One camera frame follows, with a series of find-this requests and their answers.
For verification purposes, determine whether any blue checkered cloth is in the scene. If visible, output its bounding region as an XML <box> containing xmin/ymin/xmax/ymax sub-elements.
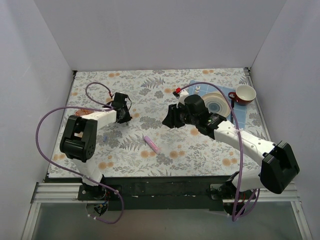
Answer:
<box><xmin>188</xmin><ymin>84</ymin><xmax>247</xmax><ymax>129</ymax></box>

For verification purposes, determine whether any silver fork black handle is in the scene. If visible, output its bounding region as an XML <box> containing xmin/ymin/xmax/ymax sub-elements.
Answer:
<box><xmin>194</xmin><ymin>85</ymin><xmax>201</xmax><ymax>94</ymax></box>

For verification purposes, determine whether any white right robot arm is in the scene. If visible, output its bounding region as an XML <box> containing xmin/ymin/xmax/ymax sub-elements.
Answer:
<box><xmin>162</xmin><ymin>94</ymin><xmax>300</xmax><ymax>199</ymax></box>

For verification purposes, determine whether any pink highlighter pen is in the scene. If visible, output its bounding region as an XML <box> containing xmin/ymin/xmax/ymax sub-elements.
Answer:
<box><xmin>143</xmin><ymin>136</ymin><xmax>161</xmax><ymax>154</ymax></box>

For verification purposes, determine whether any red patterned small bowl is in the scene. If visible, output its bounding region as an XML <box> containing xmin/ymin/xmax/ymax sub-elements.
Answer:
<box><xmin>74</xmin><ymin>109</ymin><xmax>93</xmax><ymax>116</ymax></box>

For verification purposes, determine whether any red white mug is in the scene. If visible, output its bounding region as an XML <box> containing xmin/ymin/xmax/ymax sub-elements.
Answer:
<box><xmin>228</xmin><ymin>85</ymin><xmax>257</xmax><ymax>106</ymax></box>

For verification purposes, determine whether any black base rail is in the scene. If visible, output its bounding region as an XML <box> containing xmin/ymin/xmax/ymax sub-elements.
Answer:
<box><xmin>77</xmin><ymin>176</ymin><xmax>235</xmax><ymax>214</ymax></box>

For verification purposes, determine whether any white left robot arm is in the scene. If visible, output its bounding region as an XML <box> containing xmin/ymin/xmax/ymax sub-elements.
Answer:
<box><xmin>59</xmin><ymin>92</ymin><xmax>132</xmax><ymax>200</ymax></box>

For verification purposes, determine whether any black-handled knife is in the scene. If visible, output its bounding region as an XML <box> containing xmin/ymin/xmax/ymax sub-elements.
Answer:
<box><xmin>230</xmin><ymin>99</ymin><xmax>235</xmax><ymax>124</ymax></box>

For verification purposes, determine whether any beige blue-ringed plate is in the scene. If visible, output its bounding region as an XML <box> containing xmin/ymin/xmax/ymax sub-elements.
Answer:
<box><xmin>201</xmin><ymin>92</ymin><xmax>231</xmax><ymax>118</ymax></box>

